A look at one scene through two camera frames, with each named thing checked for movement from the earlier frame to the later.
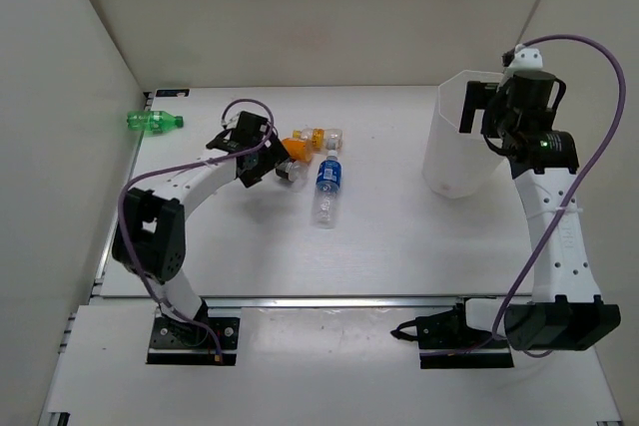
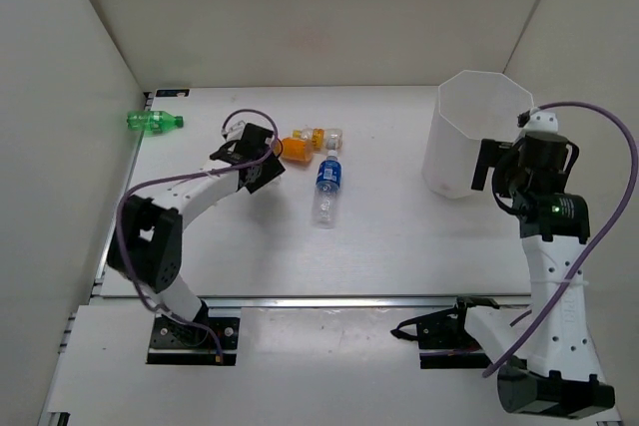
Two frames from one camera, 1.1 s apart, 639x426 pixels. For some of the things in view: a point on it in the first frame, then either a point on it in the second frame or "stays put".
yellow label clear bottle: [322, 140] stays put
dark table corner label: [172, 92] stays put
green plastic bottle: [154, 122] stays put
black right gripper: [479, 95] → [490, 153]
